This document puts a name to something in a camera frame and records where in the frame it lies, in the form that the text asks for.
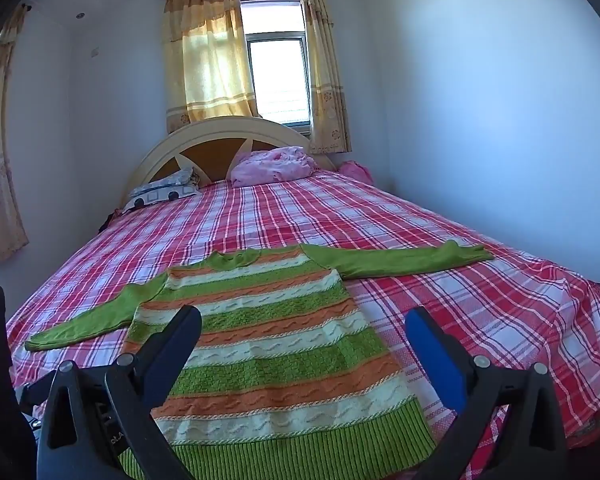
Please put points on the large dark object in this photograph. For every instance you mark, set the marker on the large dark object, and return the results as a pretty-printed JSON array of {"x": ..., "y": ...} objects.
[{"x": 0, "y": 385}]

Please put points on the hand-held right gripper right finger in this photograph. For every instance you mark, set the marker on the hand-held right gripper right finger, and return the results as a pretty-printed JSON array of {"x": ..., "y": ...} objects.
[{"x": 437, "y": 360}]

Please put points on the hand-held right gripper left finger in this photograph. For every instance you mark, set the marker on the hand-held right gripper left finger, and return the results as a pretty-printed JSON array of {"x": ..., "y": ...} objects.
[{"x": 171, "y": 355}]

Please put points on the wide yellow window curtain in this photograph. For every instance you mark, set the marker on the wide yellow window curtain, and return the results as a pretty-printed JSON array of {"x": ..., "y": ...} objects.
[{"x": 205, "y": 60}]

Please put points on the window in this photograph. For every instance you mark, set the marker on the window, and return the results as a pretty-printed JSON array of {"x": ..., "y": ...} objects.
[{"x": 280, "y": 75}]

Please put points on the pink cloth bundle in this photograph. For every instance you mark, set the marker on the pink cloth bundle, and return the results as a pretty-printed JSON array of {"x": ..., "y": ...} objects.
[{"x": 357, "y": 170}]

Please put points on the cream and wood headboard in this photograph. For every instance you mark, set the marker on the cream and wood headboard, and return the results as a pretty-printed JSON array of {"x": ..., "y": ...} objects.
[{"x": 210, "y": 157}]

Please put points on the narrow yellow window curtain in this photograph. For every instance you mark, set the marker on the narrow yellow window curtain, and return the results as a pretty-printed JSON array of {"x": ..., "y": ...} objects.
[{"x": 325, "y": 85}]

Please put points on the red plaid bed sheet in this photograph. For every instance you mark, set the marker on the red plaid bed sheet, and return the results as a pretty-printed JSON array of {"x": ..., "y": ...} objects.
[{"x": 280, "y": 215}]

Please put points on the pink pillow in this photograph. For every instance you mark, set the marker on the pink pillow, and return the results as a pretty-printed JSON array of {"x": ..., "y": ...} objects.
[{"x": 275, "y": 165}]

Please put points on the yellow side curtain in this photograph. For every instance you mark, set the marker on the yellow side curtain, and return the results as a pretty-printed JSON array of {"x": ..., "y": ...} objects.
[{"x": 0, "y": 160}]

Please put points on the green orange striped knit sweater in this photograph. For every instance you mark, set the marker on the green orange striped knit sweater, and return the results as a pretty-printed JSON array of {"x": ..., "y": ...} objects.
[{"x": 280, "y": 335}]

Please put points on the car print pillow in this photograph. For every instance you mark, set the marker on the car print pillow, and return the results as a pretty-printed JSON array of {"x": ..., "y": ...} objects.
[{"x": 160, "y": 192}]

